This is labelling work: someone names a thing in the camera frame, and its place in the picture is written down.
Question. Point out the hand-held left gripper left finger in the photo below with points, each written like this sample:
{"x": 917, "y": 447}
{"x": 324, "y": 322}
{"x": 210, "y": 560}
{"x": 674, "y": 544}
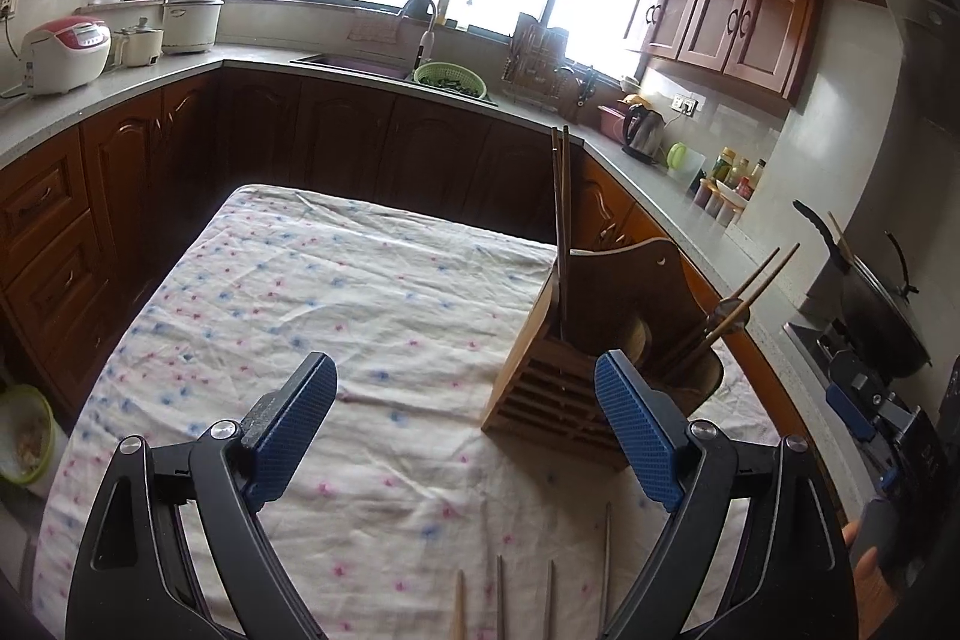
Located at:
{"x": 289, "y": 434}

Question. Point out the patterned bamboo chopstick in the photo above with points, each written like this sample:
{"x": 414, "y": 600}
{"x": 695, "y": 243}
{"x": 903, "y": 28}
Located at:
{"x": 458, "y": 610}

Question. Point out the tall bottle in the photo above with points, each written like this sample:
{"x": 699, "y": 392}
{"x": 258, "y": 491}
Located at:
{"x": 445, "y": 4}

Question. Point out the kitchen sink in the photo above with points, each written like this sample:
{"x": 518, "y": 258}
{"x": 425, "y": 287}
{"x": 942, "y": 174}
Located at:
{"x": 345, "y": 66}

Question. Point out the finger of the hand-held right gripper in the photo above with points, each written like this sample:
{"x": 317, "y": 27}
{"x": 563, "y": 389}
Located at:
{"x": 904, "y": 415}
{"x": 851, "y": 411}

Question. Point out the gas stove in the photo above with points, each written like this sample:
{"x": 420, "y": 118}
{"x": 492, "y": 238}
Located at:
{"x": 814, "y": 344}

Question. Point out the small bottle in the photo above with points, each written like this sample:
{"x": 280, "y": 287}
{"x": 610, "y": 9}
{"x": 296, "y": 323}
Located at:
{"x": 470, "y": 14}

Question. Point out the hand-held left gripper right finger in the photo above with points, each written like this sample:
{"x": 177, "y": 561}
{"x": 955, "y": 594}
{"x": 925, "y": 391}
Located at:
{"x": 641, "y": 434}

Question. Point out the white bowls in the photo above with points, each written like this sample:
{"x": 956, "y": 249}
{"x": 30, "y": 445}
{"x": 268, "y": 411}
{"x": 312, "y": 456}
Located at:
{"x": 632, "y": 84}

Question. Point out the floral white tablecloth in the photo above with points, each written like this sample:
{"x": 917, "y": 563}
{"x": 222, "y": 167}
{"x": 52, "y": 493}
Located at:
{"x": 337, "y": 280}

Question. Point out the dark knife rack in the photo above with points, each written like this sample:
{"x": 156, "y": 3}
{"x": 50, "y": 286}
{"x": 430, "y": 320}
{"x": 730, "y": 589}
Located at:
{"x": 534, "y": 59}

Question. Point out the wooden wall cabinet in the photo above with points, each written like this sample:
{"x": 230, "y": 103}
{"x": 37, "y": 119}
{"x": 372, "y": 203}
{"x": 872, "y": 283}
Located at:
{"x": 720, "y": 29}

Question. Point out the green colander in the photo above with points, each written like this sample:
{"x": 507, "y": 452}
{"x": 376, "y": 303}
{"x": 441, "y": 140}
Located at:
{"x": 450, "y": 78}

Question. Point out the red sauce bottle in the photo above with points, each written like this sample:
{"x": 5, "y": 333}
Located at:
{"x": 752, "y": 181}

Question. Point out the person's right hand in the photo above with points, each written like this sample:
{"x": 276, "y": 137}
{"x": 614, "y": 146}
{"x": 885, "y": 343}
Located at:
{"x": 874, "y": 587}

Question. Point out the chrome kitchen faucet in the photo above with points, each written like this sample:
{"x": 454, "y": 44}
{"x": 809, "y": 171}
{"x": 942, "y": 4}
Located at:
{"x": 427, "y": 36}

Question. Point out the wooden utensil holder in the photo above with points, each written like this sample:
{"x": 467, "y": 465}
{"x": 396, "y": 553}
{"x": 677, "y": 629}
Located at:
{"x": 540, "y": 407}

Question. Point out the grey kitchen countertop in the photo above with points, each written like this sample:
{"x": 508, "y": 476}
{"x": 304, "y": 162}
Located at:
{"x": 90, "y": 96}

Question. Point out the white cooker with lid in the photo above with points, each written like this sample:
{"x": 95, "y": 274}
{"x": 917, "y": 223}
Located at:
{"x": 191, "y": 21}

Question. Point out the small dark faucet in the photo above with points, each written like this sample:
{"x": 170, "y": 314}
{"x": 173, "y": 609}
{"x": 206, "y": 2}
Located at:
{"x": 581, "y": 84}

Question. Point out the pink white rice cooker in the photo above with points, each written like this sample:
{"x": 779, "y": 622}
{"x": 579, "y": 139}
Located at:
{"x": 64, "y": 59}

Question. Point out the black wok with lid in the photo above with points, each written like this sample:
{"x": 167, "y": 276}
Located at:
{"x": 881, "y": 317}

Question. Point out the metal chopstick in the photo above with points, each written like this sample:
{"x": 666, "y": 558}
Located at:
{"x": 606, "y": 565}
{"x": 501, "y": 602}
{"x": 550, "y": 602}

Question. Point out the white wall outlet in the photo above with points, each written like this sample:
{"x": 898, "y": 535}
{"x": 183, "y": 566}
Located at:
{"x": 686, "y": 103}

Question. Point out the wooden base cabinets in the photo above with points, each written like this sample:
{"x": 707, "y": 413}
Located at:
{"x": 255, "y": 130}

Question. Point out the pink container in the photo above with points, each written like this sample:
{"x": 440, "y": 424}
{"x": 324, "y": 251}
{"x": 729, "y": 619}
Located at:
{"x": 611, "y": 123}

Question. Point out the white wall socket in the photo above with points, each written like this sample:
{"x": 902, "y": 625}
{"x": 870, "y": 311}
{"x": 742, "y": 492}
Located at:
{"x": 7, "y": 6}

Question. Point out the green basin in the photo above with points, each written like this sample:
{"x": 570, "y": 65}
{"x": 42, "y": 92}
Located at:
{"x": 26, "y": 441}

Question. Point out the small white electric pot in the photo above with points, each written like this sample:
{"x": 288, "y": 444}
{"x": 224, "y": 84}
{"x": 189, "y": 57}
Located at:
{"x": 139, "y": 46}

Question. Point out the steel electric kettle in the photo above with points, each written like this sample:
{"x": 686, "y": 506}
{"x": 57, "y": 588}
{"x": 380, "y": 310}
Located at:
{"x": 645, "y": 134}

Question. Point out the metal spoon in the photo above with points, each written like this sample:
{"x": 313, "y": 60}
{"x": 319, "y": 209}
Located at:
{"x": 732, "y": 312}

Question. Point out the range hood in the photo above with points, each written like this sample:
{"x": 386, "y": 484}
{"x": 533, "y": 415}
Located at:
{"x": 926, "y": 48}

